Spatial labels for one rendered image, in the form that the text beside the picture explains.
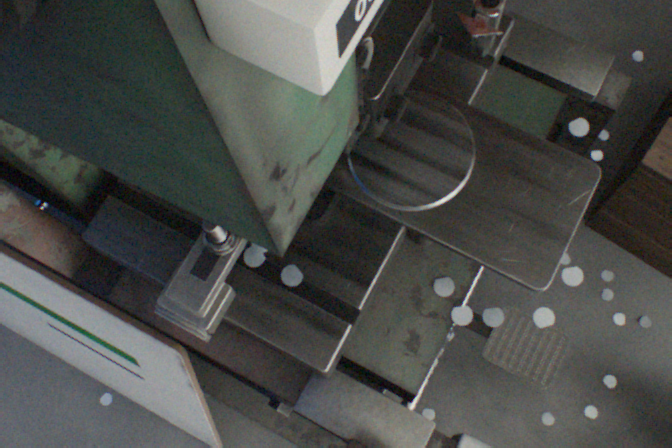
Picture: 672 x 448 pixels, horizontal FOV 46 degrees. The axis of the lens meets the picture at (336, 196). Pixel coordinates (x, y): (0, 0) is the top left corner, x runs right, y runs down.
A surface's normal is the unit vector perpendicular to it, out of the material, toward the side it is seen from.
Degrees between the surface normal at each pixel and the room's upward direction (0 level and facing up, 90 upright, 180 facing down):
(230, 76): 90
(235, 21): 90
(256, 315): 0
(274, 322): 0
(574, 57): 0
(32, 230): 73
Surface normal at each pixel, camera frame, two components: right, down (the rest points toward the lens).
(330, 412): -0.05, -0.30
